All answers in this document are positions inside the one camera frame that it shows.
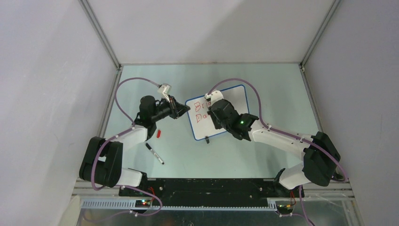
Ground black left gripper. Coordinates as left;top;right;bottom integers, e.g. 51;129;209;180
151;95;190;122

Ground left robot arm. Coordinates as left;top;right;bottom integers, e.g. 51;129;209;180
79;95;190;196

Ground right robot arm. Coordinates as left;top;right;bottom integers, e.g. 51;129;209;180
208;99;340;197

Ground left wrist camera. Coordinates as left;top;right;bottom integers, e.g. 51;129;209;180
157;83;171;96

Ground white blue-framed whiteboard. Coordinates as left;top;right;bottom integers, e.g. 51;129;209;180
185;85;249;141

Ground black whiteboard marker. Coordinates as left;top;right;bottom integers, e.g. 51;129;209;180
145;143;165;165

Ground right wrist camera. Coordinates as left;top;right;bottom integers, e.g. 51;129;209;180
204;90;224;108

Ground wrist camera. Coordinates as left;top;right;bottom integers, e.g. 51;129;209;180
157;83;171;96
204;90;224;108

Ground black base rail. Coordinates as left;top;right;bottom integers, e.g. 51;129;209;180
72;178;356;212

